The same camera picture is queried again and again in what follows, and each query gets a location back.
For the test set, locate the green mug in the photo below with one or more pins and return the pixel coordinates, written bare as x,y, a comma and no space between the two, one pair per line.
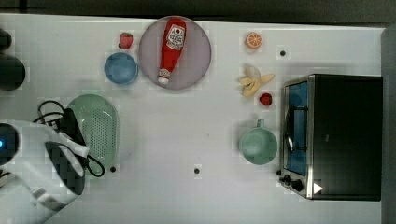
258,145

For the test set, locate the orange slice toy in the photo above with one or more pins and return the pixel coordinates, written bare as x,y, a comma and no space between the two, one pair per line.
253,40

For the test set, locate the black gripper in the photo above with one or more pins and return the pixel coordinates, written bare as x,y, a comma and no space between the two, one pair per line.
69,125

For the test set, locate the blue small bowl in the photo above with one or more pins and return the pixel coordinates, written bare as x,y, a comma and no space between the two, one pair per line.
121,68

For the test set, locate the red toy strawberry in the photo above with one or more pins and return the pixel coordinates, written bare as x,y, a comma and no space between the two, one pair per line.
266,99
126,40

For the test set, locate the dark cylindrical object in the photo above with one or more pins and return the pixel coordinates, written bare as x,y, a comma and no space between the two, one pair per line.
12,70

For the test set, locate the grey round plate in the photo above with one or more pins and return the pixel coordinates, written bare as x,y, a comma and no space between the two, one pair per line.
193,62

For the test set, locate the red ketchup bottle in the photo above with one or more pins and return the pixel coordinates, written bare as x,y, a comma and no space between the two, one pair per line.
174,37

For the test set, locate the black toaster oven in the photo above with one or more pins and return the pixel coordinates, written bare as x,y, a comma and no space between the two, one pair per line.
331,137

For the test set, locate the peeled toy banana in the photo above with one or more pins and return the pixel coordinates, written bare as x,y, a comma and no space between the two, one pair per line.
253,80

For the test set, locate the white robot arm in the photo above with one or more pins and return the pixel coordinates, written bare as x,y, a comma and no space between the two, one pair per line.
42,168

